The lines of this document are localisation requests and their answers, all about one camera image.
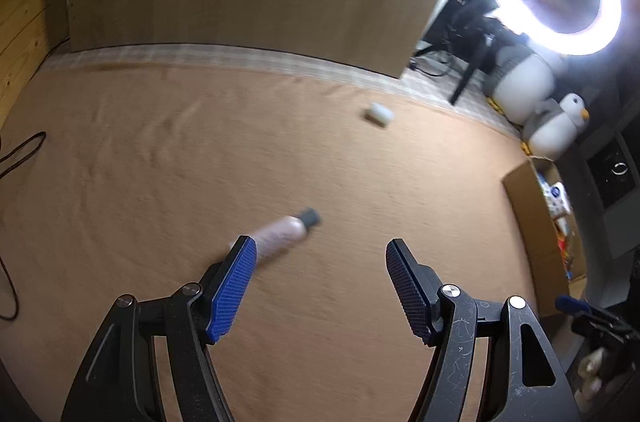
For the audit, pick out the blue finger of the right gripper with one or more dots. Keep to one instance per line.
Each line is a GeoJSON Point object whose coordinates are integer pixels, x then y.
{"type": "Point", "coordinates": [597, 324]}

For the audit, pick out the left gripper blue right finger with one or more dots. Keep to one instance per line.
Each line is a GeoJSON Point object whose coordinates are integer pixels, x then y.
{"type": "Point", "coordinates": [417, 288]}

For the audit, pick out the black tripod stand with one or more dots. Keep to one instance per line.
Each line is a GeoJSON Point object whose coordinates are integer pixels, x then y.
{"type": "Point", "coordinates": [486, 28]}

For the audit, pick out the wooden slat headboard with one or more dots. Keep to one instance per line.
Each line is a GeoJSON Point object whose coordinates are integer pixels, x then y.
{"type": "Point", "coordinates": [30, 30]}

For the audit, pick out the small pink grey-capped bottle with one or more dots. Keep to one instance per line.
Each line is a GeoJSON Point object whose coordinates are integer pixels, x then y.
{"type": "Point", "coordinates": [283, 234]}

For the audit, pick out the small white penguin plush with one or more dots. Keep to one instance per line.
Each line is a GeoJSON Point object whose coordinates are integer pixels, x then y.
{"type": "Point", "coordinates": [554, 126]}

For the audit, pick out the white dotted tissue pack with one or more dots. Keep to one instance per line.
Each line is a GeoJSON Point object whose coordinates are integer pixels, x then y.
{"type": "Point", "coordinates": [556, 200]}

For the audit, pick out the small white cap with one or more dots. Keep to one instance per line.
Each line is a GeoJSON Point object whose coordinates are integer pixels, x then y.
{"type": "Point", "coordinates": [379, 115]}

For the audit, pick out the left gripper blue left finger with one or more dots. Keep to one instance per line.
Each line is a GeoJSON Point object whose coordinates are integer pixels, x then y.
{"type": "Point", "coordinates": [226, 289]}

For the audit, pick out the large white penguin plush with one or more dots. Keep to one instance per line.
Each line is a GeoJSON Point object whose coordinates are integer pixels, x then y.
{"type": "Point", "coordinates": [524, 75]}

